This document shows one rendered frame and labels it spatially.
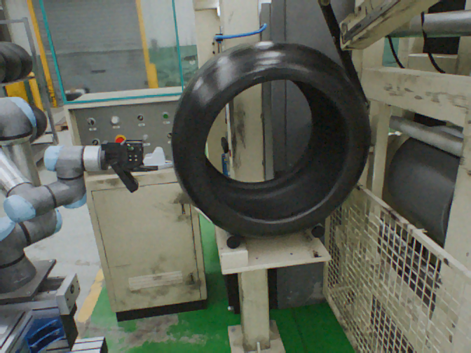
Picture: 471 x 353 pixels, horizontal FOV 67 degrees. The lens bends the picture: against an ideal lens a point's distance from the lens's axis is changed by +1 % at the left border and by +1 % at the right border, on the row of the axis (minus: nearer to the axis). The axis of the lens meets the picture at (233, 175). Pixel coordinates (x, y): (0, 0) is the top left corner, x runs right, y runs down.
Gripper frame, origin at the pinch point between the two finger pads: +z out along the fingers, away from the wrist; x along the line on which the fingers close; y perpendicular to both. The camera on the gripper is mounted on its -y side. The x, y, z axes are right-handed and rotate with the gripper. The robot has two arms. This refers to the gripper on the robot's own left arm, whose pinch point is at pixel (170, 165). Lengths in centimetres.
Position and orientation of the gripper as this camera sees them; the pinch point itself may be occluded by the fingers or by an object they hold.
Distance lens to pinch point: 110.5
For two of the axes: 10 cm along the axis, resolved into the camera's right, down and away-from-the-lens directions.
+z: 9.9, 0.0, 1.4
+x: -1.3, -3.5, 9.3
